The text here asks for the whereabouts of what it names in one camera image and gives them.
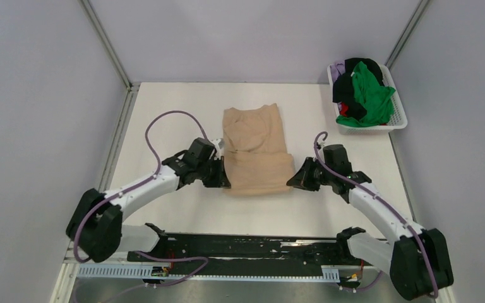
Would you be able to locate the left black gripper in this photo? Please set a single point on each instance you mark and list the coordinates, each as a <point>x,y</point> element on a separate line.
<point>221,179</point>

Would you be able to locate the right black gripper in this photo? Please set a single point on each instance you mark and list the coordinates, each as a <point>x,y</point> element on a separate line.
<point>301,180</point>

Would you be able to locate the beige t shirt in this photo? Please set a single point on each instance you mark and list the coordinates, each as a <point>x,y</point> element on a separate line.
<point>256,158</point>

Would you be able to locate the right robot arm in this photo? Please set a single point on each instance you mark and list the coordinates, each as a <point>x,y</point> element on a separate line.
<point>416,259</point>

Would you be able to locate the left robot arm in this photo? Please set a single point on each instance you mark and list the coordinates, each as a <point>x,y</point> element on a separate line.
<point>97,226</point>

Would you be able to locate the red garment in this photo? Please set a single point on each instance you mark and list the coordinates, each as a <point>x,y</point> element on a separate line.
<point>343,109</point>

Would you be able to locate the black t shirt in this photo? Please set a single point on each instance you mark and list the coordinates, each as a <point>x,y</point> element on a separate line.
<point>343,90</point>

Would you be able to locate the green t shirt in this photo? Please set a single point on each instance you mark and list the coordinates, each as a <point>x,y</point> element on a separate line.
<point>376,99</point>

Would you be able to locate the white plastic basket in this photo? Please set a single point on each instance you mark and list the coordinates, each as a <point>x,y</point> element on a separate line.
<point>398,119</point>

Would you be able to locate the lavender t shirt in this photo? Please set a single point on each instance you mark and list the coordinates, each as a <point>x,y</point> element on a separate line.
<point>337,69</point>

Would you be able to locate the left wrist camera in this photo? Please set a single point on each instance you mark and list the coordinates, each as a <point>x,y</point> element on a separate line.
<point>219,147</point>

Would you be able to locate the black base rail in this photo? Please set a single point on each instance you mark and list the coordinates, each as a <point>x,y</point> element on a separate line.
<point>251,254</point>

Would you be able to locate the white slotted cable duct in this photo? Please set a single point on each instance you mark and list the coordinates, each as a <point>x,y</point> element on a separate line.
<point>152,272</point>

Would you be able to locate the aluminium frame post right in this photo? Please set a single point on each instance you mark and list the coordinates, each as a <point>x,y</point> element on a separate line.
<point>407,32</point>

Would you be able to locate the aluminium frame post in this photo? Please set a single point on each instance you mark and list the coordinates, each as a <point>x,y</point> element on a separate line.
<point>407,32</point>
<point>98,28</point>

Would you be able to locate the aluminium frame post left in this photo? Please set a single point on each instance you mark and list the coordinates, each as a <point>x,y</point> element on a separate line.
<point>98,28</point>

